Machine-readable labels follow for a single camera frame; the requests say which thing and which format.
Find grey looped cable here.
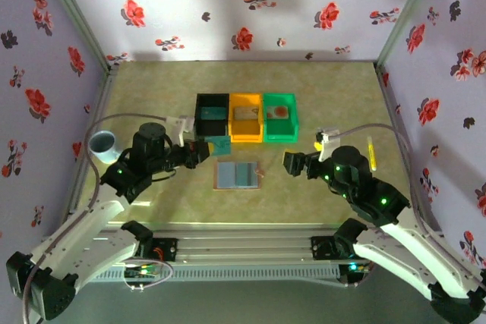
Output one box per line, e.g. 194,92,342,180
121,259,175,294

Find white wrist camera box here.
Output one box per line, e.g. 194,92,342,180
166,115,195,147
316,130,341,162

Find yellow pen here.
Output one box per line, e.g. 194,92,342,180
366,136,379,172

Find blue-grey mug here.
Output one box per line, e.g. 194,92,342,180
88,130,123,165

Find teal bank card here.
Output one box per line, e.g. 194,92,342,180
207,135,232,157
235,163,257,187
202,107,228,122

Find aluminium frame post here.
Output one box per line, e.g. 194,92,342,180
374,0,445,71
36,0,118,74

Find grey slotted cable duct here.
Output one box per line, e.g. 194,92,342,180
87,265,341,283

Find white card red circles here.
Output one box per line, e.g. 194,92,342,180
265,105,290,120

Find black plastic bin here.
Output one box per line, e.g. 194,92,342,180
193,93,231,140

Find small green circuit board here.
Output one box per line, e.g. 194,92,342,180
125,262,160,278
347,261,371,275

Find beige bank card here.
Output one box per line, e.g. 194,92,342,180
232,107,259,122

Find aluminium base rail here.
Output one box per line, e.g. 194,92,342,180
37,225,449,264

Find green plastic bin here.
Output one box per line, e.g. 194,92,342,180
262,92,301,144

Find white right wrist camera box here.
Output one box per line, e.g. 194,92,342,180
316,130,341,162

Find aluminium table side rail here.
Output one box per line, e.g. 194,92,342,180
60,65,119,234
374,64,445,234

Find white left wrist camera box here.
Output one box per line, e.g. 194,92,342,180
166,115,195,147

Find yellow plastic bin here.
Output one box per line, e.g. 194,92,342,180
229,92,265,144

